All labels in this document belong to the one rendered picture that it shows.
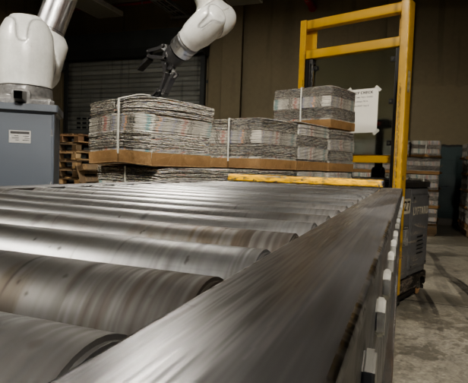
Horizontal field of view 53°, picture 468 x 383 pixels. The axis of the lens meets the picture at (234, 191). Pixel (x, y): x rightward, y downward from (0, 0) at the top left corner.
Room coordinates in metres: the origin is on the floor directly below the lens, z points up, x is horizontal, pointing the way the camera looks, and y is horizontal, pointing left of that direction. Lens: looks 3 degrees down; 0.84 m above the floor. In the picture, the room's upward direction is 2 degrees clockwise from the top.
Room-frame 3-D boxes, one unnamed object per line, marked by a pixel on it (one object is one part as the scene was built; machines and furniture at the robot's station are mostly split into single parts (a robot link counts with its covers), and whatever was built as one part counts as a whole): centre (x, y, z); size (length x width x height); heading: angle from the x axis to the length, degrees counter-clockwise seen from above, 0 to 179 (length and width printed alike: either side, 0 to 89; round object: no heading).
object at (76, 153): (8.39, 2.80, 0.65); 1.33 x 0.94 x 1.30; 164
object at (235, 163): (2.24, -0.06, 0.86); 0.38 x 0.29 x 0.04; 50
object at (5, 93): (1.41, 0.64, 1.03); 0.22 x 0.18 x 0.06; 16
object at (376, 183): (1.29, -0.19, 0.81); 0.43 x 0.03 x 0.02; 70
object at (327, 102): (2.70, -0.44, 0.65); 0.39 x 0.30 x 1.29; 50
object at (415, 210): (3.31, -0.96, 0.40); 0.69 x 0.55 x 0.80; 50
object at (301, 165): (2.47, -0.25, 0.86); 0.38 x 0.29 x 0.04; 48
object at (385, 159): (3.06, -0.75, 0.92); 0.57 x 0.01 x 0.05; 50
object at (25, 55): (1.44, 0.65, 1.17); 0.18 x 0.16 x 0.22; 16
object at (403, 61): (2.81, -0.98, 0.97); 0.09 x 0.09 x 1.75; 50
